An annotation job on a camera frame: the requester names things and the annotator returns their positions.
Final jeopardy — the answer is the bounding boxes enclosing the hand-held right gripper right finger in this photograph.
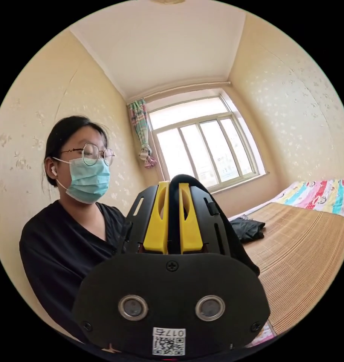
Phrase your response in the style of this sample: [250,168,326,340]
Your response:
[179,183,203,255]

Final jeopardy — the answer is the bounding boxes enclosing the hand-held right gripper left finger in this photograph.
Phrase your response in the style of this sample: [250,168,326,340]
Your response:
[143,181,170,254]

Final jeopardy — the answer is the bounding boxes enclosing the black pants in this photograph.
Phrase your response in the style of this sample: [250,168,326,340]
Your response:
[169,174,261,277]

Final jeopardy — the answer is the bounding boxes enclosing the pile of clothes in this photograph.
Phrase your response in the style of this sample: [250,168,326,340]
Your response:
[230,217,266,244]

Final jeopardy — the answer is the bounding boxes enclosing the window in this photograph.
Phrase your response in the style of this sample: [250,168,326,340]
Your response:
[145,88,271,194]

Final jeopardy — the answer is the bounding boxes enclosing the person's body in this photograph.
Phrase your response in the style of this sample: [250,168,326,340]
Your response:
[19,115,133,344]

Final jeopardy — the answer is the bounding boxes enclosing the striped pastel curtain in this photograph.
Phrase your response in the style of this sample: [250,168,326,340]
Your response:
[127,98,157,169]

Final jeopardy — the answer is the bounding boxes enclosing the bed with woven mat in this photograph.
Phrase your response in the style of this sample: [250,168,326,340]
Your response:
[228,173,344,349]

